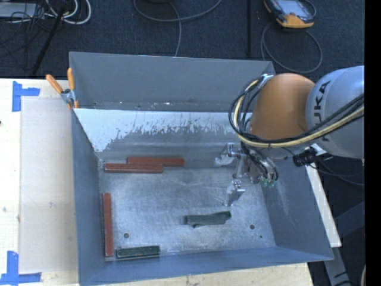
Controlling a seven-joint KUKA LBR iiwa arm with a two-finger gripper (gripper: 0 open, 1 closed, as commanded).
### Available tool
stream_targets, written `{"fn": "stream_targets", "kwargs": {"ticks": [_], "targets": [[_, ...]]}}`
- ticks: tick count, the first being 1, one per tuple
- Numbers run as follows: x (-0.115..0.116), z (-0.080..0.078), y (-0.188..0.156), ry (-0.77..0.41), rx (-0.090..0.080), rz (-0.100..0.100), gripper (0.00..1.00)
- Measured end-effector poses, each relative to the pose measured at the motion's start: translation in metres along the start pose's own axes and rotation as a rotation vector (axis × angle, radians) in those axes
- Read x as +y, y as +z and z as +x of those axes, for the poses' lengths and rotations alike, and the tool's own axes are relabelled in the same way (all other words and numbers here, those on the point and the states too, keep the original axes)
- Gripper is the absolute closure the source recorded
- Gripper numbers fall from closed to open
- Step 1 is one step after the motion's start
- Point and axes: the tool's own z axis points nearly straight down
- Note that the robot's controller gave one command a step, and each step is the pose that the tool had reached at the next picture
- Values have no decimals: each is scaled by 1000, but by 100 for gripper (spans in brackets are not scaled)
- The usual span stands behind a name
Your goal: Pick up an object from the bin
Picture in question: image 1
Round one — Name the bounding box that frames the black cylinder on white bracket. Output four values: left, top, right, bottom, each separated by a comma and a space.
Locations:
292, 144, 328, 168

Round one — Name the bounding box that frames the dark green flat block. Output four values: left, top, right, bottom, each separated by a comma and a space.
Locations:
184, 210, 232, 228
115, 245, 161, 260

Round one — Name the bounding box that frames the red-brown flat block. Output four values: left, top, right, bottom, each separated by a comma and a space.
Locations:
102, 192, 115, 258
104, 163, 164, 174
127, 156, 185, 167

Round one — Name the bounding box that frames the grey metal bin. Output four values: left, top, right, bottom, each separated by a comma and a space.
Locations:
68, 51, 335, 286

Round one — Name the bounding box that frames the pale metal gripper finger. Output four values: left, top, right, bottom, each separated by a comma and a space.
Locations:
223, 179, 246, 207
214, 142, 242, 166

